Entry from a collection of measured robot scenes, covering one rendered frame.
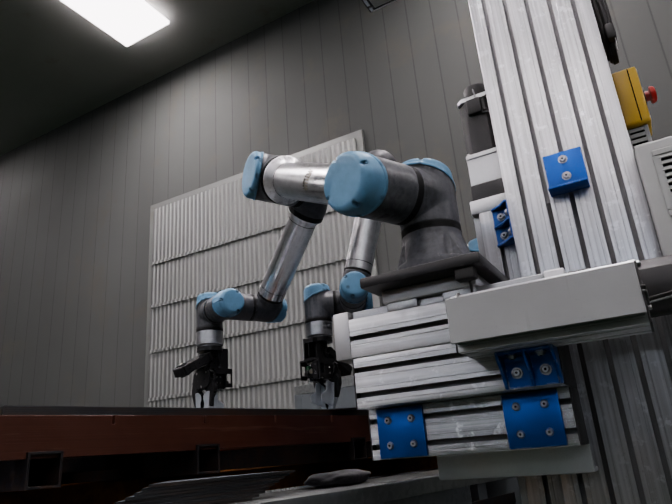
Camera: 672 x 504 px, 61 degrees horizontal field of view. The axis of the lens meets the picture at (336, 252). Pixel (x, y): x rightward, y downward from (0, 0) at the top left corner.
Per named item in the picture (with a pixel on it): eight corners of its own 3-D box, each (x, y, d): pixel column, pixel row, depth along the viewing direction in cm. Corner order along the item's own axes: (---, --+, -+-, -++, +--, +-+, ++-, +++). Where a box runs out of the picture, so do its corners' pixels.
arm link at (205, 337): (207, 328, 159) (189, 334, 164) (207, 344, 157) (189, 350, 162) (228, 331, 164) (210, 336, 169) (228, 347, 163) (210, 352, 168)
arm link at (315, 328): (317, 327, 168) (338, 321, 163) (318, 343, 167) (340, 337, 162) (299, 324, 162) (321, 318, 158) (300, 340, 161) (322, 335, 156)
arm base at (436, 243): (487, 279, 112) (479, 232, 115) (463, 260, 100) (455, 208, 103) (415, 294, 119) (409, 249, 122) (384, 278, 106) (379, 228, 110)
